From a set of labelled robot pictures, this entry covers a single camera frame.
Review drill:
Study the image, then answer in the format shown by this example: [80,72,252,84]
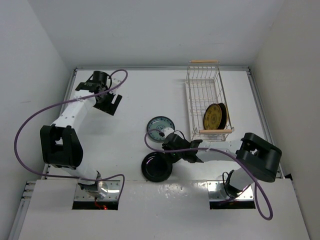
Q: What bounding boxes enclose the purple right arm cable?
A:
[144,129,274,221]

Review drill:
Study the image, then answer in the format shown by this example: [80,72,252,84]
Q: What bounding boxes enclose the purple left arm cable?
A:
[13,69,129,198]

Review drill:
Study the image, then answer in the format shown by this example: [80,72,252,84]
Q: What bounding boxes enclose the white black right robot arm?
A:
[162,131,282,199]

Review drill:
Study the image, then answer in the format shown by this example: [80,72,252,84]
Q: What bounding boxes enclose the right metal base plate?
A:
[206,180,254,202]

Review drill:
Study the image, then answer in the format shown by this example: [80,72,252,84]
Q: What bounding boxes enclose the yellow patterned plate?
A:
[225,104,230,128]
[203,103,222,130]

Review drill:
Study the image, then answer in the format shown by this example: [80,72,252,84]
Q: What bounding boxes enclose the blue white porcelain plate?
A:
[146,116,175,143]

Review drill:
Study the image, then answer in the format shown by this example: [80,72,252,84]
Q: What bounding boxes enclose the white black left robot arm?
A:
[40,70,122,200]

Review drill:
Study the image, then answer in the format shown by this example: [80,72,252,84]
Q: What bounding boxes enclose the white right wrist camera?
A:
[161,127,175,138]

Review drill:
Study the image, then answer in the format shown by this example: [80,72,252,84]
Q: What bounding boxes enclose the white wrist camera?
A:
[109,78,121,88]
[161,127,175,138]

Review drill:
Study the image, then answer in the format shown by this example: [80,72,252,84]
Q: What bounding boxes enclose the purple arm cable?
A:
[13,69,129,198]
[144,129,274,221]

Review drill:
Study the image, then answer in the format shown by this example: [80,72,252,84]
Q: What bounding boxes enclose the wire dish rack wooden handles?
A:
[185,60,234,142]

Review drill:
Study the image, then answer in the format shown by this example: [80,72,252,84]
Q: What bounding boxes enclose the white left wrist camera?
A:
[109,78,121,88]

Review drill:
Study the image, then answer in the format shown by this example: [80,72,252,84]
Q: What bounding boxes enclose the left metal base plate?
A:
[74,180,121,202]

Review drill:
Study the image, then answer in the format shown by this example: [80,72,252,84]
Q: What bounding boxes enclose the black glossy plate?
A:
[141,151,173,183]

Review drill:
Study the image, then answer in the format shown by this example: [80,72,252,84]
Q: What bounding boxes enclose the metal base plate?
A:
[206,180,254,202]
[74,180,121,202]

